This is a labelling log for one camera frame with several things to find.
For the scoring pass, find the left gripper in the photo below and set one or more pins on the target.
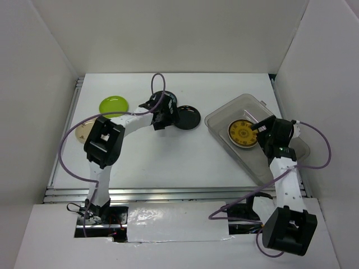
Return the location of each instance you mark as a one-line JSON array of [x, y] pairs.
[[173, 119]]

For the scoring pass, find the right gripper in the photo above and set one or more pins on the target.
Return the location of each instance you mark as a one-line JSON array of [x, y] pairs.
[[266, 122]]

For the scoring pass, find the yellow brown patterned plate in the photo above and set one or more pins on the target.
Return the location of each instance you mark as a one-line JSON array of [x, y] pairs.
[[240, 133]]

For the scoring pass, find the blue patterned plate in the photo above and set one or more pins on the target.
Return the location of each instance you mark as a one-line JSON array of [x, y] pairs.
[[166, 96]]

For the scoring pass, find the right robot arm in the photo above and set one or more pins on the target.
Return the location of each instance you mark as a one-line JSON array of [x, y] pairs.
[[290, 227]]

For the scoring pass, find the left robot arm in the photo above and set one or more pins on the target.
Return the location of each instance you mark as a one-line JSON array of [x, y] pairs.
[[104, 143]]

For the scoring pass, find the clear plastic bin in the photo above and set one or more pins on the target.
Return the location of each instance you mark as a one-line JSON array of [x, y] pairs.
[[252, 160]]

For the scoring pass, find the black plate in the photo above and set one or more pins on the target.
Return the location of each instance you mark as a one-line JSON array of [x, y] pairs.
[[189, 118]]

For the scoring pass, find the lime green plate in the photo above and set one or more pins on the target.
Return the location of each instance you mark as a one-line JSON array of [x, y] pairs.
[[113, 104]]

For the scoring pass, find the cream floral plate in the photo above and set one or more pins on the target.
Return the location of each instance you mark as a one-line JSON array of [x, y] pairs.
[[82, 131]]

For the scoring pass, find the white foil cover panel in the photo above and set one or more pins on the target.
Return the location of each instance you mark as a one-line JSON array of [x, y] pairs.
[[175, 222]]

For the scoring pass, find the right aluminium side rail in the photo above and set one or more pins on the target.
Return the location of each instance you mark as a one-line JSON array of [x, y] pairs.
[[272, 78]]

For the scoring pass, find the aluminium side rail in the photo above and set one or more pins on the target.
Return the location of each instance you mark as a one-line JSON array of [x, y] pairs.
[[272, 78], [67, 125]]

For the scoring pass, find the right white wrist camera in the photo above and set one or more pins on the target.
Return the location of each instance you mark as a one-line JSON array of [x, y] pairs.
[[296, 129]]

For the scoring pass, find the left aluminium side rail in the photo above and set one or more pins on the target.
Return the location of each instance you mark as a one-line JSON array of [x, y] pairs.
[[67, 125]]

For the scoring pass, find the aluminium front rail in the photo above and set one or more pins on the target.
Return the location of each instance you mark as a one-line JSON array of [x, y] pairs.
[[118, 195]]

